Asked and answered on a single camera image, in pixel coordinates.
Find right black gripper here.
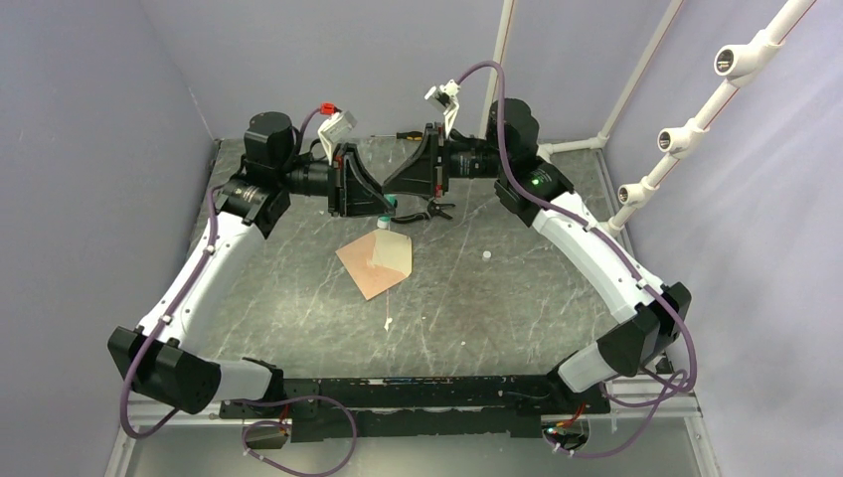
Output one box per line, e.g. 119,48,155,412
382,123,508,199

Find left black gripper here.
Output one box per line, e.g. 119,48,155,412
278,143,397,219

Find green white glue stick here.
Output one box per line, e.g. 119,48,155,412
376,194,398,230

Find brown paper envelope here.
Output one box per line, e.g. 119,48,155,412
336,230,413,300

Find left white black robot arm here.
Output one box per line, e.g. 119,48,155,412
107,109,395,424

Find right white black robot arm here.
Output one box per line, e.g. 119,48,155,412
383,98,691,412

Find black pliers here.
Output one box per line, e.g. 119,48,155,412
391,200,455,225

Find yellow black screwdriver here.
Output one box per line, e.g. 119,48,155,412
370,130,423,142

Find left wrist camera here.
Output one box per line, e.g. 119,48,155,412
317,102,357,162

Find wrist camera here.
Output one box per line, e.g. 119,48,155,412
317,102,357,162
424,79,460,139

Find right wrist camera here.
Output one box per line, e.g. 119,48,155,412
424,79,460,139

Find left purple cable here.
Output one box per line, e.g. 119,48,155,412
118,104,360,477

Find purple cable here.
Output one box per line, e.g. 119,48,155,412
454,60,698,460
118,104,360,477

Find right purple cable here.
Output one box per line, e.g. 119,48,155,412
454,60,698,460

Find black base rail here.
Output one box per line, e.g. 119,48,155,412
219,375,610,443

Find aluminium frame rail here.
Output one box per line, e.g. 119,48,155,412
108,378,721,476

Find white PVC pipe frame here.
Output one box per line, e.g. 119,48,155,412
503,1,842,242

